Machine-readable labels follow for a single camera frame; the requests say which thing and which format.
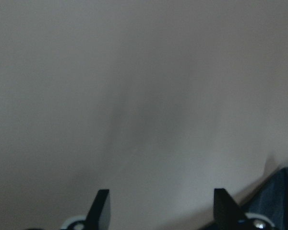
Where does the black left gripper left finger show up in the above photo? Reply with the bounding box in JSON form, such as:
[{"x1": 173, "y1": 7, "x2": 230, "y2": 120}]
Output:
[{"x1": 84, "y1": 189, "x2": 110, "y2": 230}]

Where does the black printed t-shirt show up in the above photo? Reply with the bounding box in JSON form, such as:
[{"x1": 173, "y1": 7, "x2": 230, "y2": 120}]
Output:
[{"x1": 243, "y1": 167, "x2": 288, "y2": 230}]

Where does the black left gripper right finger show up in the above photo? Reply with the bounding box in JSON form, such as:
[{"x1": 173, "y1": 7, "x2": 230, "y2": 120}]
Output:
[{"x1": 213, "y1": 188, "x2": 248, "y2": 230}]

